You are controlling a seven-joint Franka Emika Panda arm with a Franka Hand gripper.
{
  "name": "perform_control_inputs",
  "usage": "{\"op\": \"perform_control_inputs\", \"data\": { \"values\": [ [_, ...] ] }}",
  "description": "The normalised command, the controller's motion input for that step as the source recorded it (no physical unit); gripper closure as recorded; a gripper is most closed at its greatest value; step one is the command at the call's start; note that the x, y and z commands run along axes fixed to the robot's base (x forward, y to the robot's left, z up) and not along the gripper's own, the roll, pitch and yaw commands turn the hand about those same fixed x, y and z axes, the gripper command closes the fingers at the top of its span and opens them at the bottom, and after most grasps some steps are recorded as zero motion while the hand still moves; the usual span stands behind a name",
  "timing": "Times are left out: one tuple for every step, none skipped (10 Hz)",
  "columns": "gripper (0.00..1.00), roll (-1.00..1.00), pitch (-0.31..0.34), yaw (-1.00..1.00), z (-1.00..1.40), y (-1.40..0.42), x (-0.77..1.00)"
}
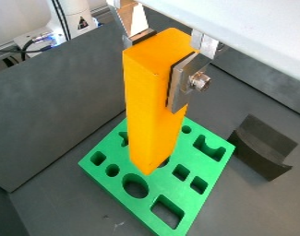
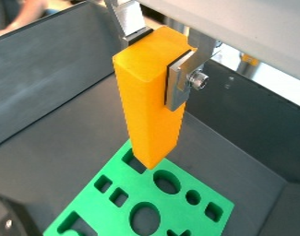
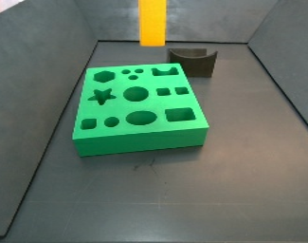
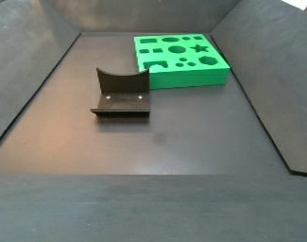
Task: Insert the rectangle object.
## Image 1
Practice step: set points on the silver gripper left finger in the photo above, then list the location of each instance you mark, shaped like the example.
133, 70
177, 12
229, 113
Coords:
130, 17

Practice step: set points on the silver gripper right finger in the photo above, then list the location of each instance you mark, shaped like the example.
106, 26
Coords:
188, 75

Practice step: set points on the orange rectangular block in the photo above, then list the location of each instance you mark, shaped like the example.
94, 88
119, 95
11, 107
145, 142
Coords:
153, 125

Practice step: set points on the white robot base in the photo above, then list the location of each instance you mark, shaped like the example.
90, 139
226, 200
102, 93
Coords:
70, 21

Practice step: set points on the dark grey curved block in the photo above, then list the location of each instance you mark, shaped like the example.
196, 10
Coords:
261, 147

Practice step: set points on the green shape sorter board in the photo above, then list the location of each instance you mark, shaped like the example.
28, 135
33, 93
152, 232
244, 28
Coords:
165, 198

